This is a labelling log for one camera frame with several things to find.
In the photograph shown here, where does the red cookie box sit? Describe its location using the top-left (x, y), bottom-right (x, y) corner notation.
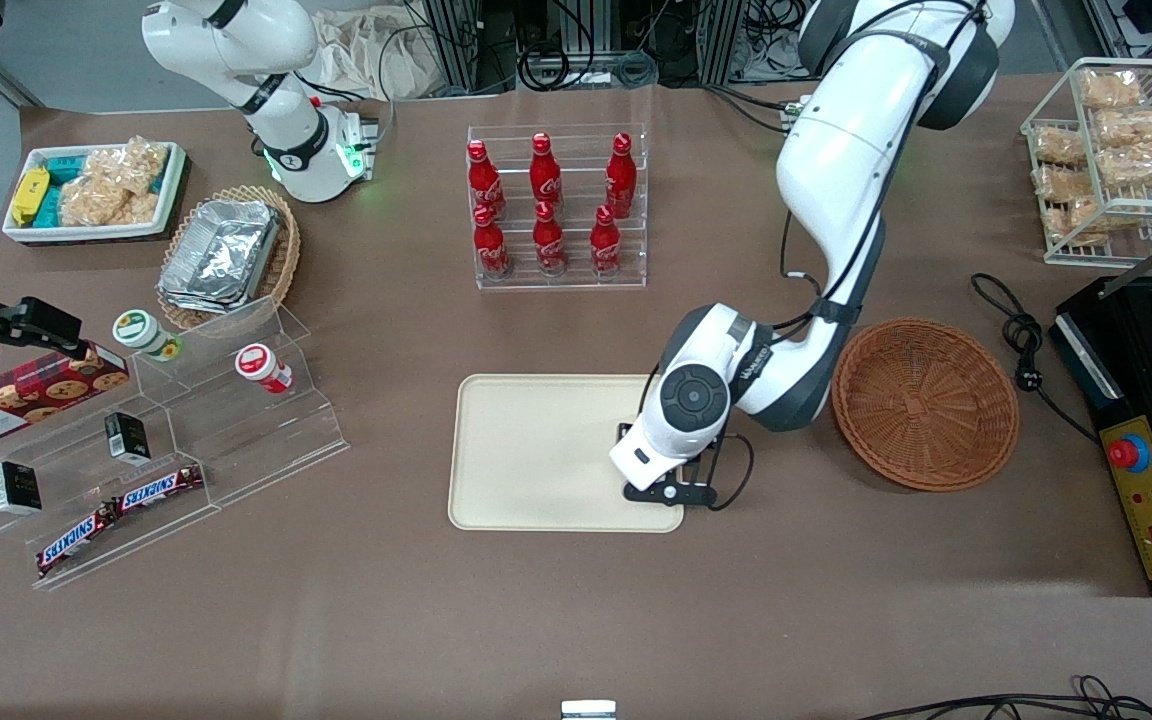
top-left (0, 342), bottom-right (131, 451)

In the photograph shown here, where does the small black box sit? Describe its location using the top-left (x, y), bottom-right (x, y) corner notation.
top-left (103, 410), bottom-right (152, 467)
top-left (0, 459), bottom-right (44, 517)

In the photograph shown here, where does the teal snack packet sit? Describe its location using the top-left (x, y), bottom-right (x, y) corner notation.
top-left (39, 154), bottom-right (94, 228)

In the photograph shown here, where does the brown snickers bar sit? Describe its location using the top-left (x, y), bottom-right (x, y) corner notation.
top-left (33, 502), bottom-right (123, 579)
top-left (113, 463), bottom-right (206, 515)

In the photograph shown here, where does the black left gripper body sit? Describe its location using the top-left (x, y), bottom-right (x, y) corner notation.
top-left (619, 423), bottom-right (720, 507)

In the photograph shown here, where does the black box yellow control panel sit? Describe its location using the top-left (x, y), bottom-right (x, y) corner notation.
top-left (1048, 215), bottom-right (1152, 599)

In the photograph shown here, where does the clear acrylic bottle rack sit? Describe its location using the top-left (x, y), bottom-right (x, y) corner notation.
top-left (466, 123), bottom-right (649, 291)

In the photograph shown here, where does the white plastic bin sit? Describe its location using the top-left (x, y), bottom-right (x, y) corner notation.
top-left (1, 141), bottom-right (188, 245)

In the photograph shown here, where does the black base cable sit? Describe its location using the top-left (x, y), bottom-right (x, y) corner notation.
top-left (704, 84), bottom-right (799, 137)

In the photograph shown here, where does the round brown wicker basket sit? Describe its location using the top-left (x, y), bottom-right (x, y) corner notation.
top-left (831, 318), bottom-right (1021, 492)

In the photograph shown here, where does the black power cable with plug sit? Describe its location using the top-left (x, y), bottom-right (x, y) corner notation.
top-left (969, 272), bottom-right (1103, 447)

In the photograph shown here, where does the silver foil container stack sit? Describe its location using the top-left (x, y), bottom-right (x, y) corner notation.
top-left (157, 198), bottom-right (283, 315)

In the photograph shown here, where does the white wire basket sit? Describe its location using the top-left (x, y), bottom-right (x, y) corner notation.
top-left (1020, 57), bottom-right (1152, 269)

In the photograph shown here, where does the black cable bundle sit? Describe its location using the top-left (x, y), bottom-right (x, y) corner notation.
top-left (514, 0), bottom-right (707, 93)

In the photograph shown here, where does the black floor cable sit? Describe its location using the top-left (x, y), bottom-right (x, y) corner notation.
top-left (854, 674), bottom-right (1152, 720)

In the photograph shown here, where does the aluminium frame post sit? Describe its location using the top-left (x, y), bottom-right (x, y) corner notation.
top-left (424, 0), bottom-right (519, 97)
top-left (699, 0), bottom-right (747, 87)

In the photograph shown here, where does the clear bag fried snack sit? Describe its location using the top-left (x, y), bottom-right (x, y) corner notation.
top-left (1099, 143), bottom-right (1152, 189)
top-left (1094, 106), bottom-right (1152, 148)
top-left (1079, 68), bottom-right (1145, 111)
top-left (1033, 163), bottom-right (1109, 247)
top-left (1033, 126), bottom-right (1089, 168)

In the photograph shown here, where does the red cola bottle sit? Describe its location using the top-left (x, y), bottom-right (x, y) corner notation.
top-left (532, 201), bottom-right (568, 277)
top-left (529, 132), bottom-right (565, 217)
top-left (589, 205), bottom-right (624, 277)
top-left (472, 204), bottom-right (513, 280)
top-left (466, 139), bottom-right (507, 222)
top-left (604, 133), bottom-right (638, 220)

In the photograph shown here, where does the clear rice cracker bag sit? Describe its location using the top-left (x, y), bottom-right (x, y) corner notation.
top-left (57, 135), bottom-right (171, 228)

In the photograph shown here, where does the red lid cup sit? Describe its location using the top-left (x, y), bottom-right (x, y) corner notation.
top-left (234, 343), bottom-right (295, 395)

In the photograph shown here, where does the yellow snack packet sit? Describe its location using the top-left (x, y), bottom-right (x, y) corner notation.
top-left (11, 167), bottom-right (51, 227)

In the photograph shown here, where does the white cloth bag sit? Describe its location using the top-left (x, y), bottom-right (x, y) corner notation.
top-left (310, 7), bottom-right (443, 102)

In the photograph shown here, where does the clear acrylic step stand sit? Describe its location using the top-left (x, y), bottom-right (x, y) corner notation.
top-left (131, 294), bottom-right (351, 509)
top-left (0, 345), bottom-right (223, 592)

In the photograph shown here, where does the oval light wicker basket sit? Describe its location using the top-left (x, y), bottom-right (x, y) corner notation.
top-left (155, 184), bottom-right (303, 334)

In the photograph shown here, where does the cream rectangular tray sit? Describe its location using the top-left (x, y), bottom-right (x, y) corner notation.
top-left (447, 373), bottom-right (685, 534)

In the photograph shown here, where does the green lid cup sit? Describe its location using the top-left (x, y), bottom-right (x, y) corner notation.
top-left (112, 309), bottom-right (185, 363)

